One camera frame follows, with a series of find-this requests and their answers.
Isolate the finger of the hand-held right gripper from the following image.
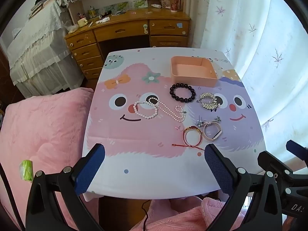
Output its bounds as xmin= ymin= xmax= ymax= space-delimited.
xmin=286 ymin=140 xmax=308 ymax=167
xmin=257 ymin=150 xmax=295 ymax=186

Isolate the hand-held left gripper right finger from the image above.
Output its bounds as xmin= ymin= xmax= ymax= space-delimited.
xmin=204 ymin=144 xmax=282 ymax=231

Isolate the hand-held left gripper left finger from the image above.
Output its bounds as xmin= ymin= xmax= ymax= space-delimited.
xmin=25 ymin=143 xmax=105 ymax=231

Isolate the red string ring bracelet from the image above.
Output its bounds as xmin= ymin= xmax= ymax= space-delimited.
xmin=172 ymin=126 xmax=205 ymax=151

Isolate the white pearl necklace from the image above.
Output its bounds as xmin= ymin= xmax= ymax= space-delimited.
xmin=133 ymin=97 xmax=187 ymax=123

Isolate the pink plastic tray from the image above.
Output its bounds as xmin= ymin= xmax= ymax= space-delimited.
xmin=170 ymin=56 xmax=219 ymax=87

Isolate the person's pink fleece clothing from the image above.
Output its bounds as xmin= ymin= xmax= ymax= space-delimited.
xmin=131 ymin=196 xmax=248 ymax=231

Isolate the pink fleece blanket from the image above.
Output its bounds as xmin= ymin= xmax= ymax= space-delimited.
xmin=0 ymin=88 xmax=100 ymax=231

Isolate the green packet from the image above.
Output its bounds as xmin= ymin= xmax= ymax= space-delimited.
xmin=19 ymin=159 xmax=33 ymax=181

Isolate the white floral curtain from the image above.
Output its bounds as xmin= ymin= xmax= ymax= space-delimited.
xmin=186 ymin=0 xmax=308 ymax=175

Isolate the bed with white cover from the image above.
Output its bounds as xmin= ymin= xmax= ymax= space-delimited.
xmin=7 ymin=0 xmax=85 ymax=99

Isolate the wooden desk with drawers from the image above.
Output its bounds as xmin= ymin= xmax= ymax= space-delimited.
xmin=64 ymin=7 xmax=192 ymax=80

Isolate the red paper cup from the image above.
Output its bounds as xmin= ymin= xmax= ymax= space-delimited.
xmin=170 ymin=0 xmax=181 ymax=13

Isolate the pink strap bracelet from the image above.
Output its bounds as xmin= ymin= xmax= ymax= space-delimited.
xmin=202 ymin=119 xmax=223 ymax=142

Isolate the silver leaf bracelet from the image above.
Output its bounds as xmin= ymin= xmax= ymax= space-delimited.
xmin=197 ymin=92 xmax=222 ymax=111

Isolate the thin black cable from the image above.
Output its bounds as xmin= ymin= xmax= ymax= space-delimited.
xmin=141 ymin=198 xmax=155 ymax=231

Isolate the black bead bracelet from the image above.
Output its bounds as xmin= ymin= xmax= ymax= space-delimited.
xmin=169 ymin=83 xmax=196 ymax=103

